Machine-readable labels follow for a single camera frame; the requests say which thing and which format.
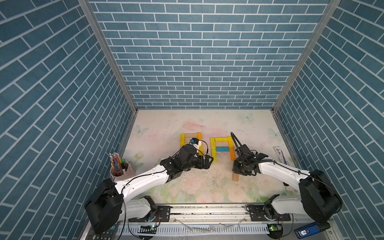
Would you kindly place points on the yellow block diagonal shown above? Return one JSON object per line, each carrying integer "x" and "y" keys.
{"x": 230, "y": 142}

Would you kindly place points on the white cable duct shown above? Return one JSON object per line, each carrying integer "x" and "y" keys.
{"x": 179, "y": 230}

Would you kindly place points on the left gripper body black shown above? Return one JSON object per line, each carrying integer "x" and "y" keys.
{"x": 194, "y": 162}

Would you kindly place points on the yellow block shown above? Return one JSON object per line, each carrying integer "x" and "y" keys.
{"x": 182, "y": 139}
{"x": 214, "y": 155}
{"x": 201, "y": 150}

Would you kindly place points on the teal block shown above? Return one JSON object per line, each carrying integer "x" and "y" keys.
{"x": 222, "y": 149}

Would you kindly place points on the blue handheld device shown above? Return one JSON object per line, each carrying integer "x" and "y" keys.
{"x": 311, "y": 229}

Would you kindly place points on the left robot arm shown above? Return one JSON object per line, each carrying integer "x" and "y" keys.
{"x": 112, "y": 202}

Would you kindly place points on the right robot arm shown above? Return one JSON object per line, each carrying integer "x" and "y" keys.
{"x": 318, "y": 198}

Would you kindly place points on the yellow block vertical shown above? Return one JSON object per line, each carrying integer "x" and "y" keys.
{"x": 213, "y": 143}
{"x": 221, "y": 139}

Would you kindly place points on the black calculator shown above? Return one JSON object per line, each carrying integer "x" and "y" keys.
{"x": 106, "y": 235}

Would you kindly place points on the tan wooden block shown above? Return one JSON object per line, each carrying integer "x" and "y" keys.
{"x": 235, "y": 177}
{"x": 191, "y": 135}

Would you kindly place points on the toothpaste tube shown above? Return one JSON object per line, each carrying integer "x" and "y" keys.
{"x": 281, "y": 156}

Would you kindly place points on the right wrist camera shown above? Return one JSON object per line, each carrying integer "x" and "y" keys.
{"x": 244, "y": 151}

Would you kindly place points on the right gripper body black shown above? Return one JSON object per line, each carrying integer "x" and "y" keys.
{"x": 239, "y": 167}

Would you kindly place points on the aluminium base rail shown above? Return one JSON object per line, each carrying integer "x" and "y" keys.
{"x": 210, "y": 213}

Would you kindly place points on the pen holder cup with pens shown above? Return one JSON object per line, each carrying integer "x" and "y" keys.
{"x": 120, "y": 168}

